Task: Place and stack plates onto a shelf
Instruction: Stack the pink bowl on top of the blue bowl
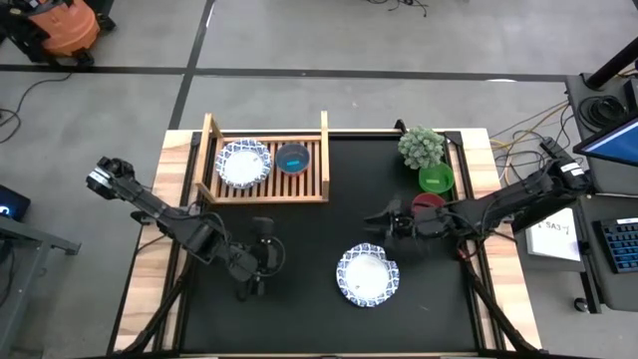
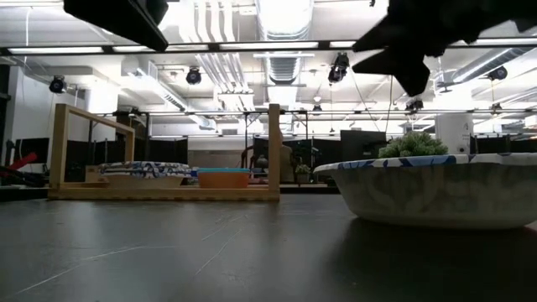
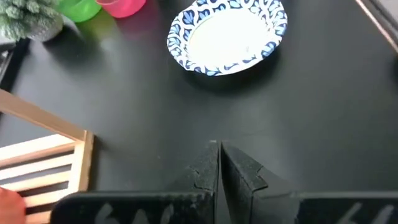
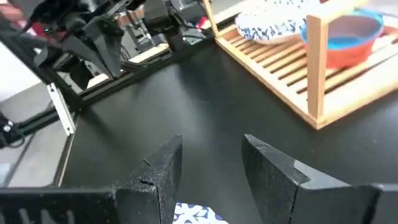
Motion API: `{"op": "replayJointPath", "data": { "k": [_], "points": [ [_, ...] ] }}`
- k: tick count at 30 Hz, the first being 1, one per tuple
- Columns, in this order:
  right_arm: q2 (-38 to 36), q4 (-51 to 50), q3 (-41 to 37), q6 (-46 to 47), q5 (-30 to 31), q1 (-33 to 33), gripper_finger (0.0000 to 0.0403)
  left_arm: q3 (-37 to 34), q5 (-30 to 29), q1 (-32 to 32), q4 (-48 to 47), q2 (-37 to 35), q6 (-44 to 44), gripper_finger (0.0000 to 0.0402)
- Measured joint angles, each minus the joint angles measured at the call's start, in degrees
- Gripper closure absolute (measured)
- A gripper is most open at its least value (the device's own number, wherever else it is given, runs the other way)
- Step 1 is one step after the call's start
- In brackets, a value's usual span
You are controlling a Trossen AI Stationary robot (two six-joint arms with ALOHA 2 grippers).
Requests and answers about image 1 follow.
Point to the pale green artificial plant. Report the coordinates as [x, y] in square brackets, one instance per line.
[421, 147]

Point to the red plastic bowl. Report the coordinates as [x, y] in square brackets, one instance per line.
[427, 201]

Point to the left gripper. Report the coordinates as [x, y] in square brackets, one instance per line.
[264, 259]

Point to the black keyboard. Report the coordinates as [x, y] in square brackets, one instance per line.
[620, 244]

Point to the wooden slatted shelf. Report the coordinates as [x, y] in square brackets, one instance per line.
[271, 192]

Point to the grey side table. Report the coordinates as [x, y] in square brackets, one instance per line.
[30, 239]

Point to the blue plastic bowl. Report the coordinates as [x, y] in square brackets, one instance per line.
[292, 159]

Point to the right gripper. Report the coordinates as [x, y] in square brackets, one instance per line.
[421, 224]

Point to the grey desk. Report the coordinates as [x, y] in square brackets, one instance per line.
[613, 294]

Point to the black table mat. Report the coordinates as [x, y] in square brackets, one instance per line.
[309, 319]

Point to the black device with blue light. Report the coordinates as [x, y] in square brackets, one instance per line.
[11, 202]

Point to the blue patterned paper plate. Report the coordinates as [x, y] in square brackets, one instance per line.
[244, 163]
[368, 274]

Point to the green plastic bowl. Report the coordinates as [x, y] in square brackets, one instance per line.
[436, 178]

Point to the black caster wheel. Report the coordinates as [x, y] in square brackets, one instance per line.
[580, 304]

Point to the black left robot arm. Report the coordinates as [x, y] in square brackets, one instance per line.
[164, 217]

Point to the orange shop vacuum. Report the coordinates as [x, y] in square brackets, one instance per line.
[67, 27]

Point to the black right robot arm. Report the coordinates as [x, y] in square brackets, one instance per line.
[513, 199]

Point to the white paper sheet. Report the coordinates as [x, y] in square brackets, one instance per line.
[553, 242]

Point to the small black clamp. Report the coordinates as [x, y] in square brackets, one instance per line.
[400, 125]

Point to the black power strip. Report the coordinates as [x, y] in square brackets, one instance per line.
[548, 145]

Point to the monitor with blue screen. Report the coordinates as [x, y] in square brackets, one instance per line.
[613, 144]

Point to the black pole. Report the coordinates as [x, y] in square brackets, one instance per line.
[613, 65]

